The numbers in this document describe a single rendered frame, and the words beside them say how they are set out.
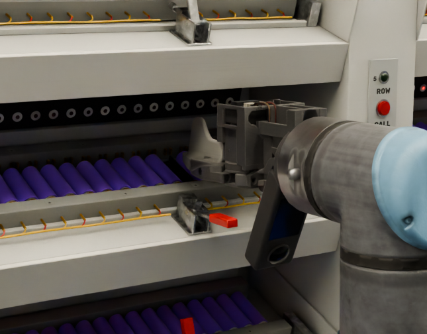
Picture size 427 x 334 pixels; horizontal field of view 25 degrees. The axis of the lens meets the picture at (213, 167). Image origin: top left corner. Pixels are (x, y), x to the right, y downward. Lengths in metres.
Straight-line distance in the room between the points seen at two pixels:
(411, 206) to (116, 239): 0.33
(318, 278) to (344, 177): 0.36
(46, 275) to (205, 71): 0.25
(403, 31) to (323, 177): 0.33
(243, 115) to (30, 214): 0.23
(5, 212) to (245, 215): 0.26
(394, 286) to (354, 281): 0.03
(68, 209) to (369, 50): 0.37
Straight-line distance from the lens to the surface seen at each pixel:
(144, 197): 0.99
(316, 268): 1.14
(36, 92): 0.89
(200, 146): 1.01
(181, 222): 1.00
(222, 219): 0.93
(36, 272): 0.91
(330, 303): 1.12
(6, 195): 0.97
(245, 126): 0.92
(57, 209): 0.95
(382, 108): 1.08
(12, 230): 0.94
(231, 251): 1.01
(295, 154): 0.84
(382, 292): 0.78
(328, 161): 0.81
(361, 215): 0.78
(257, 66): 0.99
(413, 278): 0.78
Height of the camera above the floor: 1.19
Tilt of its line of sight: 11 degrees down
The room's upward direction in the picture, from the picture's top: straight up
